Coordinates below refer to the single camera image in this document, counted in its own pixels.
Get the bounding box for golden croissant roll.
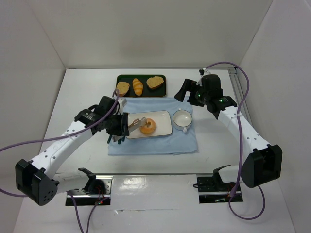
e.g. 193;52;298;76
132;78;143;96

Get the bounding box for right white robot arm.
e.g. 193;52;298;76
175;74;282;188

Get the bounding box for purple cable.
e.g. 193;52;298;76
0;89;120;233
205;61;265;220

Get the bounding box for light blue cloth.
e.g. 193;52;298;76
108;98;198;156

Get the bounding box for metal serving tongs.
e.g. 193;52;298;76
128;117;146;133

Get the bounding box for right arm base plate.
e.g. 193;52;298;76
192;176;235;204

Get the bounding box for sliced brown bread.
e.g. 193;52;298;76
116;82;130;97

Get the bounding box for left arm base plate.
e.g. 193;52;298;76
70;175;112;206

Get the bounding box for aluminium frame rail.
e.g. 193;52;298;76
228;67;251;122

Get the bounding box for bread slice under donut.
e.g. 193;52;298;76
146;76;164;90

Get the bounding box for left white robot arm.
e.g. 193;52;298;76
15;96;129;206

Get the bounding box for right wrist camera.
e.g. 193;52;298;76
199;68;211;77

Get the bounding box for white round cup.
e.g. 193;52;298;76
173;109;193;133

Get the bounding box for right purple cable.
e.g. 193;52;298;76
205;61;265;220

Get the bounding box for dark green tray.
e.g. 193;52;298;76
116;74;167;97

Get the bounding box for orange glazed donut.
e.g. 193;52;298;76
139;118;156;135

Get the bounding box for white rectangular plate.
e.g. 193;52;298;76
126;111;173;139

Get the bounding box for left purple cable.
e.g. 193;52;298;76
0;89;120;233

